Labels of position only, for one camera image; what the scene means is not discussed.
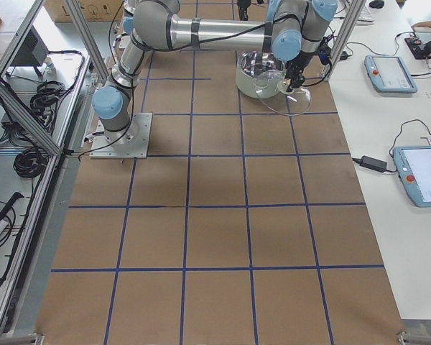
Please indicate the aluminium frame rail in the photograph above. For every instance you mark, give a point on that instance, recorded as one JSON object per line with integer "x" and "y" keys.
{"x": 16, "y": 107}

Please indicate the cardboard box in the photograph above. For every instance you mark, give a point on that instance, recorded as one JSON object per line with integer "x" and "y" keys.
{"x": 93, "y": 10}

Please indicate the glass pot lid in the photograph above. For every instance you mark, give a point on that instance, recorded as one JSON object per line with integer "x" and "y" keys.
{"x": 271, "y": 89}

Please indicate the black power adapter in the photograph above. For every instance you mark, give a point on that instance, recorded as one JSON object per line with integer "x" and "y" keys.
{"x": 373, "y": 164}

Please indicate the teach pendant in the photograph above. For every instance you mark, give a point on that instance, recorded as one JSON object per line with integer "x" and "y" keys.
{"x": 389, "y": 74}
{"x": 414, "y": 169}

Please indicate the upper teach pendant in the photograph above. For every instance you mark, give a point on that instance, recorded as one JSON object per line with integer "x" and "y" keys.
{"x": 389, "y": 74}

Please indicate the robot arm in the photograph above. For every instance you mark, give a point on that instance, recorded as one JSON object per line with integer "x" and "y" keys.
{"x": 292, "y": 34}

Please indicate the brown paper mat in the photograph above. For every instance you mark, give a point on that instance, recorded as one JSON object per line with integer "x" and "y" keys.
{"x": 240, "y": 227}

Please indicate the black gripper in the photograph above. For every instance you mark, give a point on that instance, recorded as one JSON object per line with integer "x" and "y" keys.
{"x": 297, "y": 65}

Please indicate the lower teach pendant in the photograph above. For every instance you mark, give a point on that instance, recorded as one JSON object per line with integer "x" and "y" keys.
{"x": 414, "y": 169}

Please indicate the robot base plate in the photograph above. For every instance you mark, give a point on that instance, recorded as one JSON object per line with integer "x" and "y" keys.
{"x": 134, "y": 144}

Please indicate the pale green cooking pot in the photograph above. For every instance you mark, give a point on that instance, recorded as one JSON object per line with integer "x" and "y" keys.
{"x": 258, "y": 73}

